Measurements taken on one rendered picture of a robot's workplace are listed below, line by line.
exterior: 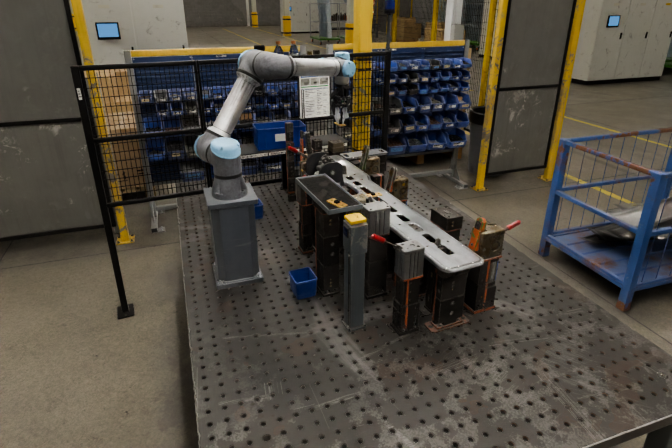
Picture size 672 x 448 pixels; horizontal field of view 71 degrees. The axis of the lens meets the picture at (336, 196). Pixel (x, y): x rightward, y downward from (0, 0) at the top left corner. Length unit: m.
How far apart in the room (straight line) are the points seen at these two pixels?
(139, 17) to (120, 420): 6.96
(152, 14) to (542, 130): 6.22
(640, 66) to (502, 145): 9.11
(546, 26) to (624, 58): 8.42
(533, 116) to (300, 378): 4.26
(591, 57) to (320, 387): 11.77
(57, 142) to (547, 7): 4.43
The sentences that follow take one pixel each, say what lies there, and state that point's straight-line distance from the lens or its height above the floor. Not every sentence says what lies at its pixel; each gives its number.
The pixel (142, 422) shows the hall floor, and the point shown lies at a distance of 2.65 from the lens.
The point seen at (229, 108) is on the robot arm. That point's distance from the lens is 2.09.
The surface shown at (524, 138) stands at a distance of 5.40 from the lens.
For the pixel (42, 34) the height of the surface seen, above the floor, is 1.65.
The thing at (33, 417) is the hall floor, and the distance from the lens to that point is 2.90.
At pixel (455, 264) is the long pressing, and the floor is 1.00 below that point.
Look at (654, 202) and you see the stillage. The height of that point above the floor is 0.77.
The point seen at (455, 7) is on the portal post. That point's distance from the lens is 6.93.
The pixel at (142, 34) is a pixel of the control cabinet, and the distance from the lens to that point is 8.70.
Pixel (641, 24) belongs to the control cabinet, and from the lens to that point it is 13.74.
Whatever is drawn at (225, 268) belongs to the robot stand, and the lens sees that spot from 2.10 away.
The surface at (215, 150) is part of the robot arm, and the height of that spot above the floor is 1.31.
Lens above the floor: 1.86
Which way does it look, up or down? 23 degrees down
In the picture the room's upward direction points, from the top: straight up
